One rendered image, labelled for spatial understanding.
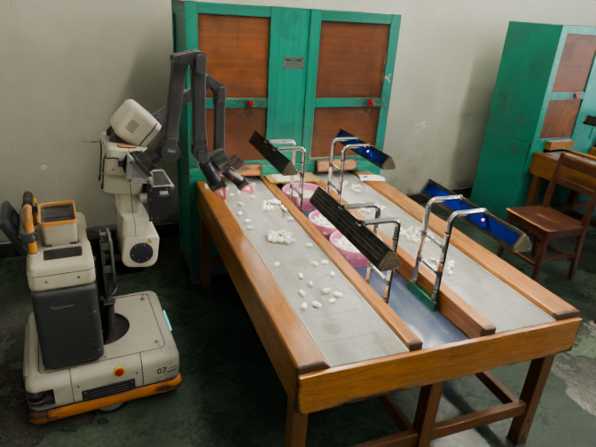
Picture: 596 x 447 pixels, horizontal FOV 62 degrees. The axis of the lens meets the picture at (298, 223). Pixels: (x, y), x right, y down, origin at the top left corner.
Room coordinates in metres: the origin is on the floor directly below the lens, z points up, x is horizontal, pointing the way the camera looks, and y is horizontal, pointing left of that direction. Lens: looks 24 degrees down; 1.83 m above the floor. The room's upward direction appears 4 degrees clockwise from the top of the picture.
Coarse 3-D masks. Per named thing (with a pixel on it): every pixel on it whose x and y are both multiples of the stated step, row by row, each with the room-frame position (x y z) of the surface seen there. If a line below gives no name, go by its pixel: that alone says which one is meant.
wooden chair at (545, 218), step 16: (560, 160) 3.76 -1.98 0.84; (576, 160) 3.64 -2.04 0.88; (592, 176) 3.48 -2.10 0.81; (592, 192) 3.43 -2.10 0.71; (512, 208) 3.63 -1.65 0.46; (528, 208) 3.66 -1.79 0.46; (544, 208) 3.68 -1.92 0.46; (592, 208) 3.39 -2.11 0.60; (528, 224) 3.43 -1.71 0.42; (544, 224) 3.36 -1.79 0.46; (560, 224) 3.38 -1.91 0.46; (576, 224) 3.40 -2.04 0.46; (544, 240) 3.27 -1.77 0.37; (576, 240) 3.40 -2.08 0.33; (544, 256) 3.29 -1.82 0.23; (560, 256) 3.33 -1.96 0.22; (576, 256) 3.39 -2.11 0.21
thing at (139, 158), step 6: (150, 150) 1.93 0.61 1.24; (132, 156) 1.93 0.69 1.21; (138, 156) 1.91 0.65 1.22; (144, 156) 1.91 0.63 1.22; (150, 156) 1.92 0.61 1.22; (156, 156) 1.92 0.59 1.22; (138, 162) 1.87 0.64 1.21; (144, 162) 1.90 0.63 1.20; (150, 162) 1.91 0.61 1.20; (156, 162) 1.93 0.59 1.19; (144, 168) 1.88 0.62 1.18; (150, 168) 1.91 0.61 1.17; (150, 174) 1.89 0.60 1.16
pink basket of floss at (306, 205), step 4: (288, 184) 2.97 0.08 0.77; (296, 184) 3.00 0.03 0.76; (304, 184) 3.01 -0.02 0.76; (308, 184) 3.01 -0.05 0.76; (312, 184) 3.00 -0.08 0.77; (316, 184) 3.00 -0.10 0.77; (284, 188) 2.92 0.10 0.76; (288, 188) 2.96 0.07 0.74; (296, 188) 3.00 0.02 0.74; (308, 188) 3.00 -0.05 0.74; (312, 188) 3.00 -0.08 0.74; (316, 188) 2.98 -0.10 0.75; (284, 192) 2.82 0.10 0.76; (288, 196) 2.80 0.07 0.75; (296, 200) 2.77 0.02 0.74; (304, 200) 2.77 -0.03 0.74; (308, 200) 2.77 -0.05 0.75; (296, 204) 2.78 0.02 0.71; (304, 204) 2.77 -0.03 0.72; (308, 204) 2.78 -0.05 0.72; (304, 208) 2.79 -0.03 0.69; (308, 208) 2.79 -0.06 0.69; (312, 208) 2.81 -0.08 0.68
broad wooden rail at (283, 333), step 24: (216, 216) 2.40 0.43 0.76; (216, 240) 2.37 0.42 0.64; (240, 240) 2.14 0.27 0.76; (240, 264) 1.91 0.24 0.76; (264, 264) 1.93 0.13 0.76; (240, 288) 1.91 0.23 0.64; (264, 288) 1.72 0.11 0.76; (264, 312) 1.58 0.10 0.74; (288, 312) 1.56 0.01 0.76; (264, 336) 1.58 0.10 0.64; (288, 336) 1.42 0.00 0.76; (288, 360) 1.33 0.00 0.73; (312, 360) 1.30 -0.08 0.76; (288, 384) 1.32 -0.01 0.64
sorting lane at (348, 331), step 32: (256, 192) 2.86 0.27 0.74; (256, 224) 2.39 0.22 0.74; (288, 224) 2.42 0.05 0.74; (288, 256) 2.06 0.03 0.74; (320, 256) 2.08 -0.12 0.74; (288, 288) 1.77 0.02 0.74; (320, 288) 1.79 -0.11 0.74; (352, 288) 1.81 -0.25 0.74; (320, 320) 1.56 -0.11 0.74; (352, 320) 1.58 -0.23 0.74; (352, 352) 1.39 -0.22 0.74; (384, 352) 1.40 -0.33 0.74
